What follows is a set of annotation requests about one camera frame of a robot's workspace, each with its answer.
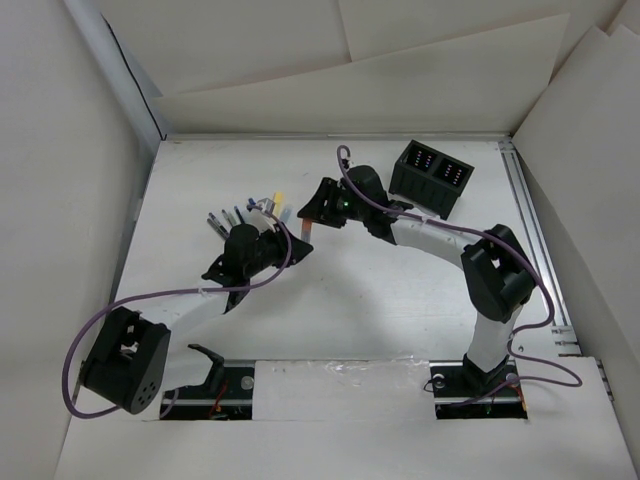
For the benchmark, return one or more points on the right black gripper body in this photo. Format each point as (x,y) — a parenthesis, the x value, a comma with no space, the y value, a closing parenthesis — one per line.
(340,205)

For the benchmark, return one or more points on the yellow highlighter marker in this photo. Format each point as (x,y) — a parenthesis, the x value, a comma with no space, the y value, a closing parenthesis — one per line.
(277,202)

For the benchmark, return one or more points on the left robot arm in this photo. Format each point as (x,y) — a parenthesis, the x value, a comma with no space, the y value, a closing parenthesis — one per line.
(134,356)

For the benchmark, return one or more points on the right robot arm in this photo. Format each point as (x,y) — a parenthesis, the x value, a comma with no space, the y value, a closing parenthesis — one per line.
(497,281)

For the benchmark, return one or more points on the light blue cap pen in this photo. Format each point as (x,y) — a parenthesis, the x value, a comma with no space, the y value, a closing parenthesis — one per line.
(239,215)

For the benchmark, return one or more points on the purple ink pen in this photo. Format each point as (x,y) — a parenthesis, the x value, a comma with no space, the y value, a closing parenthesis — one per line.
(229,218)

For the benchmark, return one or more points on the black patterned pen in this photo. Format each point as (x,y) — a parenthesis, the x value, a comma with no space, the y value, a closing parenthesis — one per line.
(217,226)

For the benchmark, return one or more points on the black two-compartment organizer box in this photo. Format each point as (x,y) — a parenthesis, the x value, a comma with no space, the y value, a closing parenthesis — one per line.
(429,178)

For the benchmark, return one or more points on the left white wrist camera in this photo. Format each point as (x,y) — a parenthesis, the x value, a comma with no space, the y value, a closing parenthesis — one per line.
(262,218)

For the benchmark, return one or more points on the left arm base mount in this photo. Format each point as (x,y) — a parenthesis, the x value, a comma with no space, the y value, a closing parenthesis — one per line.
(206,386)

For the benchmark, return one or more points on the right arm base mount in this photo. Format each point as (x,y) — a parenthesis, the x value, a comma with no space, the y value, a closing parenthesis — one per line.
(456,398)

